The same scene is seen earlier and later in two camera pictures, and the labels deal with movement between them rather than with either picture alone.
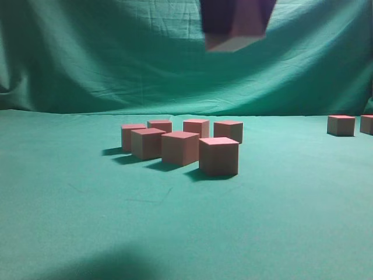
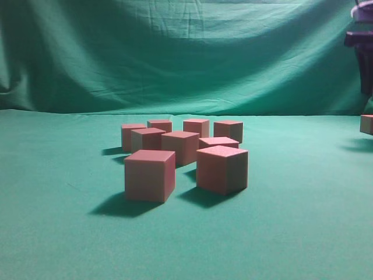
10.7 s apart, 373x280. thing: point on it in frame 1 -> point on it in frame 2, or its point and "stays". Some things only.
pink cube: (341, 125) -> (150, 175)
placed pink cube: (164, 125) stays
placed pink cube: (246, 27) -> (222, 170)
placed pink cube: (198, 126) stays
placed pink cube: (126, 135) stays
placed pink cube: (146, 143) stays
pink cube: (180, 148) stays
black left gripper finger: (218, 15) -> (361, 38)
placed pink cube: (233, 130) stays
